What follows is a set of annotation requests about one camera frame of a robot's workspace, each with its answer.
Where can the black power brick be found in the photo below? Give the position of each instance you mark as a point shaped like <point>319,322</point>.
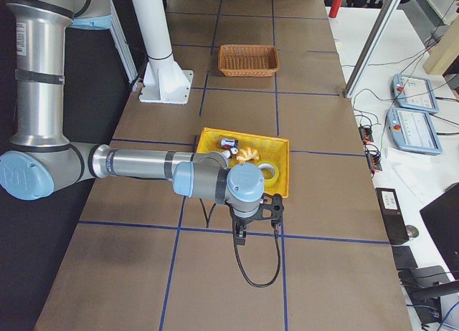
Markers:
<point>392,216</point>

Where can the yellow tape roll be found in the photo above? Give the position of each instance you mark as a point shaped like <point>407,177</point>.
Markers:
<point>270,172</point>

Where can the purple block toy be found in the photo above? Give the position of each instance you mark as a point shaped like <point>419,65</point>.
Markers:
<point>227,143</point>

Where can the teach pendant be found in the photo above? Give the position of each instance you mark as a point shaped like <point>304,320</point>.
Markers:
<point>414,93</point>
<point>413,131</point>

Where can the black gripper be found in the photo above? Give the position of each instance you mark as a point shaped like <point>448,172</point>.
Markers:
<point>241,222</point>

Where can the black monitor corner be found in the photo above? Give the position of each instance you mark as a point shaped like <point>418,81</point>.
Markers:
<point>441,220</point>

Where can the red cylinder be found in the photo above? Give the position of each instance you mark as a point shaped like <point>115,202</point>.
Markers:
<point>334,9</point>

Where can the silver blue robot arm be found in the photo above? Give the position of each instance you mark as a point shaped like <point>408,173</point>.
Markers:
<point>42,160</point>

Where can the panda figure toy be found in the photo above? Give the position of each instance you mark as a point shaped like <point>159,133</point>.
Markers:
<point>230,153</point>

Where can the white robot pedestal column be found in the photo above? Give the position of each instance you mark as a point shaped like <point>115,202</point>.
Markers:
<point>164,81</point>

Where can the lower teach pendant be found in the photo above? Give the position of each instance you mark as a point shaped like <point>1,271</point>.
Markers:
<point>413,131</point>

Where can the brown wicker basket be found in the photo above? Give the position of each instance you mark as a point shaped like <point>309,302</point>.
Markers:
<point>237,60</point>

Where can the yellow plastic basket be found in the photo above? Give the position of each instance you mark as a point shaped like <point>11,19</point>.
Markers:
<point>275,151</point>

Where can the toy croissant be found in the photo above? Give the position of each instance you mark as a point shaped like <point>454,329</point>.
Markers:
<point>246,154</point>

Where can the black monitor stand base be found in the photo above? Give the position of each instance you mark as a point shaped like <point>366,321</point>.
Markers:
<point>432,294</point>

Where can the aluminium frame post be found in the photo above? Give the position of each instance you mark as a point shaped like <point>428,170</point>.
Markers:
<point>385,14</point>

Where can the upper teach pendant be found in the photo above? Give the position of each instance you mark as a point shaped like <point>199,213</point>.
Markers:
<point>414,93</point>

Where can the black orange connector strip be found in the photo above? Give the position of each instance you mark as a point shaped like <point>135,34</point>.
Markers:
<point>371,151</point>

